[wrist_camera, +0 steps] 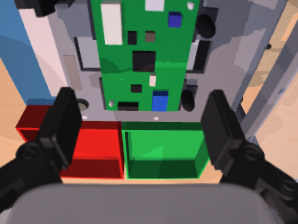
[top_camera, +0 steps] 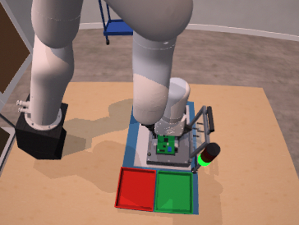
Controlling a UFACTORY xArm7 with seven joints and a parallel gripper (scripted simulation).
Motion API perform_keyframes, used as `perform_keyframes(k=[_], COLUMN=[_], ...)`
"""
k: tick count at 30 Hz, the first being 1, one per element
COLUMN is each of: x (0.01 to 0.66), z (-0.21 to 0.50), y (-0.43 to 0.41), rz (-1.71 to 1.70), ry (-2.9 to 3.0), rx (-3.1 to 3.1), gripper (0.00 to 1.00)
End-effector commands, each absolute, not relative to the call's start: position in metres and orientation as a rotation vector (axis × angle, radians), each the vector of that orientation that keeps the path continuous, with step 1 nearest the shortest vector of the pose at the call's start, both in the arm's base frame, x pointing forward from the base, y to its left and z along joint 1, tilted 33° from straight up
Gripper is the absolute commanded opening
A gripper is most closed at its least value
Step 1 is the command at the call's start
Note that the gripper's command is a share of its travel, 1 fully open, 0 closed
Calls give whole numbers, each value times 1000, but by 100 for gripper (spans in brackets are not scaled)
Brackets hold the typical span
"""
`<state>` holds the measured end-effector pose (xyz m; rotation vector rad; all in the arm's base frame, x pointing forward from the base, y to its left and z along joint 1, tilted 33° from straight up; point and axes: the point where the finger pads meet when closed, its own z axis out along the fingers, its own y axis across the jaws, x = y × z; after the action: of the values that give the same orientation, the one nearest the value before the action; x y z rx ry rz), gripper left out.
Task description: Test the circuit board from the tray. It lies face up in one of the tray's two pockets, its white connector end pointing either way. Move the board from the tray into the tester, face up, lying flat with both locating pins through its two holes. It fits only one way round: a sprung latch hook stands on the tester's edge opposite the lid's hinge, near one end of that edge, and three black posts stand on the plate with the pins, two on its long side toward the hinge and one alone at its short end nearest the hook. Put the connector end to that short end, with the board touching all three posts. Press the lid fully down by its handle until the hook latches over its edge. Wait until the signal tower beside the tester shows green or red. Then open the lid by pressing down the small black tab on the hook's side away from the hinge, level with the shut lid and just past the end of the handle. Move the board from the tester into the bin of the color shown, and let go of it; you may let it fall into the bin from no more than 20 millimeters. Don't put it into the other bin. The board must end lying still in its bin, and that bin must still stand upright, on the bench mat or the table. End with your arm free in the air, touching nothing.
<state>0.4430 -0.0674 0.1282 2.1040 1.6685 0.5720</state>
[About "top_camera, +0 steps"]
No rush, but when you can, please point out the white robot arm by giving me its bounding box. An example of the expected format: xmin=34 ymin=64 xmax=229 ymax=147
xmin=16 ymin=0 xmax=193 ymax=131

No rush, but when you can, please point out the red open bin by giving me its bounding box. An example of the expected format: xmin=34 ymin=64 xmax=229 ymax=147
xmin=114 ymin=167 xmax=156 ymax=212

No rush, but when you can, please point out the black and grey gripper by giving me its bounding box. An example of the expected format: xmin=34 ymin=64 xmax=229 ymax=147
xmin=145 ymin=113 xmax=192 ymax=140

